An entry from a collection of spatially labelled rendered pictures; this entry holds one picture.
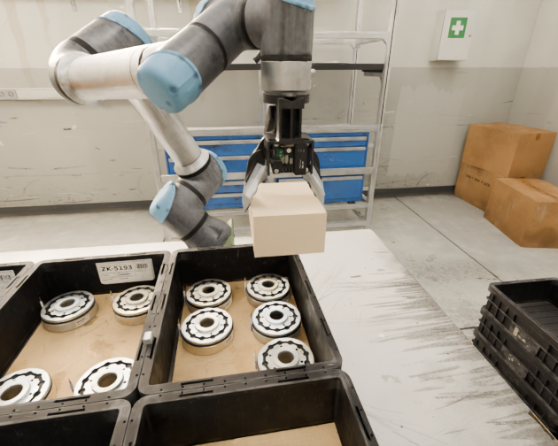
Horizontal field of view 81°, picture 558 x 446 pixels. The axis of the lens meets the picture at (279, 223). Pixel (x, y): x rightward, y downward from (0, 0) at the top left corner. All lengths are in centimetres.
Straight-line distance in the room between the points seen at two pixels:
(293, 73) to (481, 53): 364
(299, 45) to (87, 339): 68
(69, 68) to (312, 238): 54
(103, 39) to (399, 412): 98
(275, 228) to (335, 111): 297
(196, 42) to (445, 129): 364
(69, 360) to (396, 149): 346
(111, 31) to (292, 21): 47
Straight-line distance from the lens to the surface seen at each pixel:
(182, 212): 99
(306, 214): 53
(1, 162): 398
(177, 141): 97
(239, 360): 68
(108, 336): 80
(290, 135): 50
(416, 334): 97
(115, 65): 60
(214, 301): 77
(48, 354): 82
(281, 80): 50
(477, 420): 85
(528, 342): 141
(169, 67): 48
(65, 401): 58
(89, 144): 359
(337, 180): 269
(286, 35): 50
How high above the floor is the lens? 133
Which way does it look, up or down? 26 degrees down
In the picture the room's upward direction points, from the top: straight up
